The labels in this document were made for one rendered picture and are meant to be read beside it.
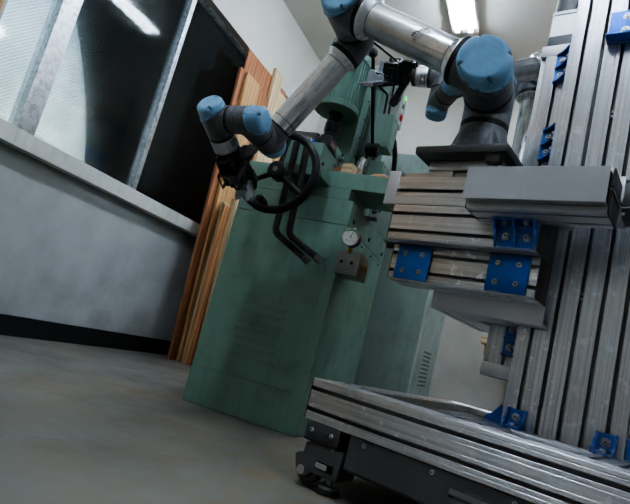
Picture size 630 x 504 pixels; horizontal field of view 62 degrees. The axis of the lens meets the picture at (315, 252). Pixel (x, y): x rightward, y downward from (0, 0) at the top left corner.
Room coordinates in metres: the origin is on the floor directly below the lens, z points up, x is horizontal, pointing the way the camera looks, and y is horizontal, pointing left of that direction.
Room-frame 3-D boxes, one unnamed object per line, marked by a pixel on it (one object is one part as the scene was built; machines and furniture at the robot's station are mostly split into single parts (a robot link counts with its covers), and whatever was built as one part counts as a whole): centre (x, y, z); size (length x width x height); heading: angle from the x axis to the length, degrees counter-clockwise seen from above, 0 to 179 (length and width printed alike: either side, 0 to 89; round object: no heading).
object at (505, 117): (1.22, -0.33, 0.98); 0.13 x 0.12 x 0.14; 156
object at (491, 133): (1.22, -0.33, 0.87); 0.15 x 0.15 x 0.10
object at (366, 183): (1.87, 0.07, 0.87); 0.61 x 0.30 x 0.06; 68
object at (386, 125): (2.13, -0.16, 1.22); 0.09 x 0.08 x 0.15; 158
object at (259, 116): (1.35, 0.25, 0.83); 0.11 x 0.11 x 0.08; 66
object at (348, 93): (1.98, 0.06, 1.35); 0.18 x 0.18 x 0.31
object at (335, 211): (2.10, 0.01, 0.76); 0.57 x 0.45 x 0.09; 158
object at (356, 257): (1.75, -0.13, 0.58); 0.12 x 0.08 x 0.08; 158
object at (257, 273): (2.10, 0.01, 0.35); 0.58 x 0.45 x 0.71; 158
